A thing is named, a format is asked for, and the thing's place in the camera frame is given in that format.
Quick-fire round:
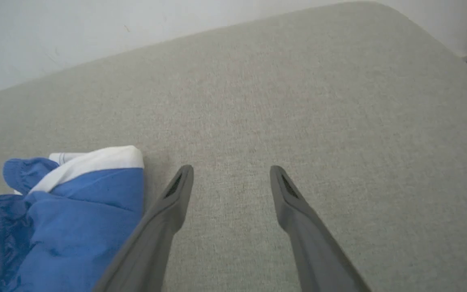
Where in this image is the grey fabric sofa cushion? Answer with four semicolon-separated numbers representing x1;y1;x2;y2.
0;1;467;292

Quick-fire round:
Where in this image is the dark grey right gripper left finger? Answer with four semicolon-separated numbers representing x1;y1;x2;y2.
92;164;195;292

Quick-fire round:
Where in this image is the blue garment with white waistband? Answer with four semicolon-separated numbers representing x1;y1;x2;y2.
0;145;145;292

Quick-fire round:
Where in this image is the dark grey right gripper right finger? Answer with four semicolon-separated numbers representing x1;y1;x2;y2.
270;165;373;292

